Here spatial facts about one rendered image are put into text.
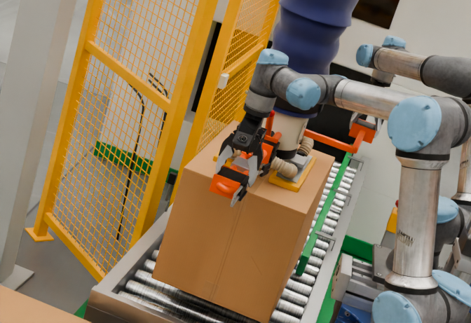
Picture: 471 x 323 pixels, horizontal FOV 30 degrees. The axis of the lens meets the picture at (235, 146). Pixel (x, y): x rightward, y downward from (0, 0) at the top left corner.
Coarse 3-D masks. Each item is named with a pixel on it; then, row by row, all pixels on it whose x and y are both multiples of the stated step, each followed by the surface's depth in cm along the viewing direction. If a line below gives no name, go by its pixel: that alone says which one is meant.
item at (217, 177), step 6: (222, 168) 234; (228, 168) 235; (216, 174) 229; (222, 174) 230; (228, 174) 231; (234, 174) 232; (240, 174) 234; (246, 174) 235; (216, 180) 229; (222, 180) 229; (228, 180) 228; (234, 180) 229; (240, 180) 230; (210, 186) 230; (216, 186) 230; (234, 186) 228; (216, 192) 230; (222, 192) 230
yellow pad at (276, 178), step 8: (296, 152) 303; (312, 160) 301; (304, 168) 290; (272, 176) 277; (280, 176) 278; (296, 176) 282; (304, 176) 285; (280, 184) 276; (288, 184) 275; (296, 184) 276; (296, 192) 275
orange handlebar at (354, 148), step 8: (280, 136) 279; (312, 136) 290; (320, 136) 289; (360, 136) 301; (328, 144) 289; (336, 144) 288; (344, 144) 288; (360, 144) 298; (264, 152) 259; (352, 152) 288; (232, 168) 240; (224, 184) 228; (224, 192) 228; (232, 192) 228
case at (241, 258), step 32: (224, 128) 312; (192, 160) 275; (320, 160) 309; (192, 192) 269; (256, 192) 266; (288, 192) 274; (320, 192) 302; (192, 224) 272; (224, 224) 270; (256, 224) 267; (288, 224) 264; (160, 256) 278; (192, 256) 275; (224, 256) 273; (256, 256) 270; (288, 256) 267; (192, 288) 278; (224, 288) 276; (256, 288) 273
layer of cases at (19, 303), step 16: (0, 288) 276; (0, 304) 268; (16, 304) 270; (32, 304) 273; (0, 320) 260; (16, 320) 262; (32, 320) 265; (48, 320) 267; (64, 320) 270; (80, 320) 272
